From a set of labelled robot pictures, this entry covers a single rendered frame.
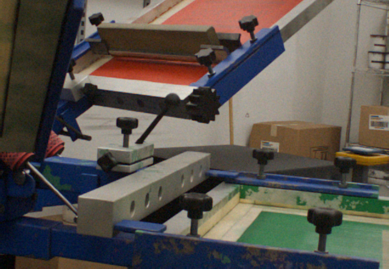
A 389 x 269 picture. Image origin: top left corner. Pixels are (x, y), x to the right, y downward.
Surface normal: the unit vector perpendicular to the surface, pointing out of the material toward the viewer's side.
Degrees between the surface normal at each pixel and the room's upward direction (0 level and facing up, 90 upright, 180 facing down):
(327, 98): 90
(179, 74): 32
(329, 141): 90
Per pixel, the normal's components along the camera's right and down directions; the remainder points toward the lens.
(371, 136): -0.62, 0.04
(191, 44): -0.61, 0.56
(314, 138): 0.77, 0.09
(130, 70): -0.30, -0.84
